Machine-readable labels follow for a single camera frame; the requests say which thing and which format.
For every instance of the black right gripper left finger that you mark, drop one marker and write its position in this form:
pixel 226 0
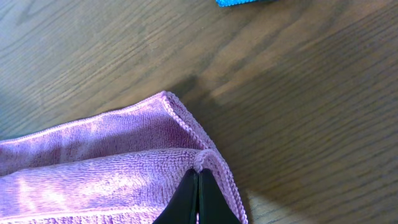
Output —
pixel 182 207

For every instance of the purple microfiber cloth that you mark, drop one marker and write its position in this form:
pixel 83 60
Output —
pixel 122 166

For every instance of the blue microfiber cloth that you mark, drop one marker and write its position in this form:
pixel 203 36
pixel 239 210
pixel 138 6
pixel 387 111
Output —
pixel 228 3

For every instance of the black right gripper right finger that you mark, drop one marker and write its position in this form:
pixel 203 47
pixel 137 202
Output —
pixel 212 206

